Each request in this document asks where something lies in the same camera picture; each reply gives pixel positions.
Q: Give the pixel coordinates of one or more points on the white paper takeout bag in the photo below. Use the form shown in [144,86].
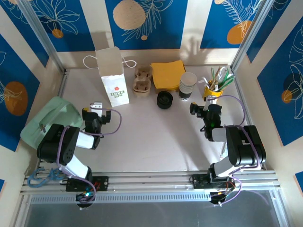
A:
[113,80]

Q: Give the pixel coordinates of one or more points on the yellow paper napkin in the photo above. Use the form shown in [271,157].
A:
[168,73]

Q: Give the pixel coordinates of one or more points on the cardboard cup carrier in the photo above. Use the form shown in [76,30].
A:
[141,81]

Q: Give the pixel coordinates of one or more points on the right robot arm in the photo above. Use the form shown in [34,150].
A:
[246,146]

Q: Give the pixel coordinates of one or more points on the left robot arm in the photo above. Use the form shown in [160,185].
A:
[54,146]

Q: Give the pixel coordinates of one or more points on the stack of paper cups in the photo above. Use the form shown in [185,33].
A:
[185,94]

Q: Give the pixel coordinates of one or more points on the yellow holder cup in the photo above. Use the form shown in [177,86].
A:
[210,93]

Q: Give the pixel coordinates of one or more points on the white wrapped straw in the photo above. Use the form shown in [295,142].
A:
[205,82]
[220,72]

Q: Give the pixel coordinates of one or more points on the stack of black cup lids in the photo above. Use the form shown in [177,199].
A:
[164,107]

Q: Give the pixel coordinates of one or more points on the mint green zip pouch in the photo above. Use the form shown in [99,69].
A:
[47,113]

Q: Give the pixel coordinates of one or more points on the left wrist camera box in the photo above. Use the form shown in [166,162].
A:
[97,106]

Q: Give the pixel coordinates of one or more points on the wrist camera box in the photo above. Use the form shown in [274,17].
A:
[211,99]
[97,106]

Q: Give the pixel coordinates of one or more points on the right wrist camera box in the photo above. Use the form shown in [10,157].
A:
[211,99]

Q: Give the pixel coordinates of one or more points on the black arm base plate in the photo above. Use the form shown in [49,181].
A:
[198,182]
[101,183]

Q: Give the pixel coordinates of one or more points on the aluminium front rail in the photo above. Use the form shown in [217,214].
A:
[154,182]

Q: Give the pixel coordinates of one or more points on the aluminium frame post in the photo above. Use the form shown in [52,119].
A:
[250,35]
[42,35]

